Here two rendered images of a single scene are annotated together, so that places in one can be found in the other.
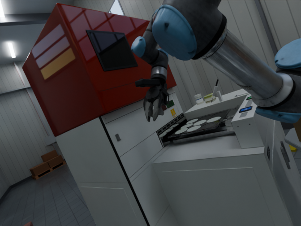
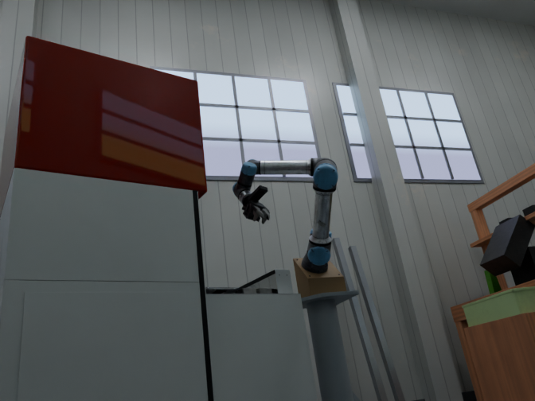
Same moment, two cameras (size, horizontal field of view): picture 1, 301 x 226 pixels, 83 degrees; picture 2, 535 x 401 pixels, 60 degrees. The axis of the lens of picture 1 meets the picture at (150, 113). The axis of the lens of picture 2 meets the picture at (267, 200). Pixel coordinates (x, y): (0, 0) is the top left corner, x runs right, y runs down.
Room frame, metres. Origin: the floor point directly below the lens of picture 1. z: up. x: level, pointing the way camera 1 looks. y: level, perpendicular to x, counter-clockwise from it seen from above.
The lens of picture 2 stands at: (0.19, 1.93, 0.39)
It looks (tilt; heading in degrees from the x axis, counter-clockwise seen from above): 22 degrees up; 284
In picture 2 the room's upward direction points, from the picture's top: 8 degrees counter-clockwise
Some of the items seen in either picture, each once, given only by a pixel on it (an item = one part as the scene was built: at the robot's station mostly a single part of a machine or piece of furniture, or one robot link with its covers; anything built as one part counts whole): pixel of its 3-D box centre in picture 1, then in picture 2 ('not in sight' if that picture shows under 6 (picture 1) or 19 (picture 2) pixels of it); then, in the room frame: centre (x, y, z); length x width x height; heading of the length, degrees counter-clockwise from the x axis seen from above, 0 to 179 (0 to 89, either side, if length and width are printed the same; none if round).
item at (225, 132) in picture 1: (204, 136); not in sight; (1.10, -0.27, 0.84); 0.50 x 0.02 x 0.03; 50
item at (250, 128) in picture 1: (253, 114); (256, 294); (0.94, -0.54, 0.89); 0.55 x 0.09 x 0.14; 140
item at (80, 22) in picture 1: (104, 76); (96, 161); (1.43, 0.23, 1.52); 0.81 x 0.75 x 0.60; 140
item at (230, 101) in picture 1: (225, 106); not in sight; (1.46, -0.63, 0.89); 0.62 x 0.35 x 0.14; 50
